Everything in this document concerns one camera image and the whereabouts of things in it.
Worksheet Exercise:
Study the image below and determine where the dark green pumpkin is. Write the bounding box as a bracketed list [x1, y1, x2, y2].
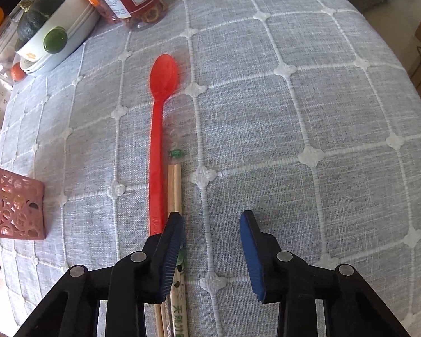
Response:
[16, 0, 71, 41]

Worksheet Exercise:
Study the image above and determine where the grey checked tablecloth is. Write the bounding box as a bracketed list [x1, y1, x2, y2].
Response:
[0, 0, 421, 337]

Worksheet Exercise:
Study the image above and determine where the white bowl green handle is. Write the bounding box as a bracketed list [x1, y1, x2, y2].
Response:
[15, 0, 99, 64]

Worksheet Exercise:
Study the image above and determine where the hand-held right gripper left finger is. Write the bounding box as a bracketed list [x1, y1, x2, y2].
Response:
[14, 212, 187, 337]

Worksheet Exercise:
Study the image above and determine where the small red tomato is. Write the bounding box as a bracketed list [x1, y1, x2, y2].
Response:
[10, 61, 26, 81]

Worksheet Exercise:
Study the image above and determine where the pink perforated utensil basket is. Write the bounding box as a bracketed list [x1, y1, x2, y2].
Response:
[0, 164, 47, 241]

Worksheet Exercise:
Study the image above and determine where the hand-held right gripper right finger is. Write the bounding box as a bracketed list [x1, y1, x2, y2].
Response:
[240, 210, 412, 337]

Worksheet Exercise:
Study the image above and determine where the chopstick pair green print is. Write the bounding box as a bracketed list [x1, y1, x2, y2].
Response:
[154, 149, 189, 337]

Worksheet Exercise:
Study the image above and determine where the red plastic spoon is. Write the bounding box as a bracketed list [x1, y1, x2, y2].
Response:
[149, 53, 179, 240]

